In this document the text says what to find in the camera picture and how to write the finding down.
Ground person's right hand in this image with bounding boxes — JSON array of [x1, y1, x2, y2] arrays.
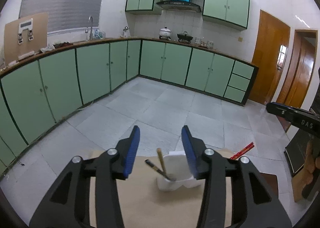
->
[[305, 141, 320, 188]]

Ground wooden door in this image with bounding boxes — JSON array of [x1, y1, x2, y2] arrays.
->
[[247, 9, 291, 105]]

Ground boxed water dispenser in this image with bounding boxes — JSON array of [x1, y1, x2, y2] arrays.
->
[[3, 13, 49, 65]]

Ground tall steel sink faucet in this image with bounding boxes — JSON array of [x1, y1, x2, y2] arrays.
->
[[85, 16, 94, 41]]

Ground white lidded pot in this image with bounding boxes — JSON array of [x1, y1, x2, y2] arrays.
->
[[159, 27, 173, 40]]

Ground light wooden chopstick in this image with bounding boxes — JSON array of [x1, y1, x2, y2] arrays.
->
[[156, 148, 167, 178]]

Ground green lower kitchen cabinets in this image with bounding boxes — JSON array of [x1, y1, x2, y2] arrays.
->
[[0, 38, 259, 176]]

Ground beige scalloped table mat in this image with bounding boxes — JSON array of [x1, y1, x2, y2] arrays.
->
[[89, 149, 241, 228]]

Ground wooden door frame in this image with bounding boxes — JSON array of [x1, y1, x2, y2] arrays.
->
[[276, 29, 318, 112]]

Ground white plastic utensil holder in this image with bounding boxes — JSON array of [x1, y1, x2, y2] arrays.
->
[[157, 150, 204, 192]]

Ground black wok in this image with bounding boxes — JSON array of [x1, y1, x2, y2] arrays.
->
[[177, 31, 194, 43]]

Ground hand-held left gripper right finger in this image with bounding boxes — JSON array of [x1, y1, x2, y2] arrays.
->
[[181, 125, 293, 228]]

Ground dark wooden chopstick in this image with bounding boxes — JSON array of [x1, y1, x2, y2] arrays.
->
[[145, 159, 171, 180]]

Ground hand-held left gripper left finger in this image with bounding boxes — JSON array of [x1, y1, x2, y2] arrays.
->
[[29, 125, 141, 228]]

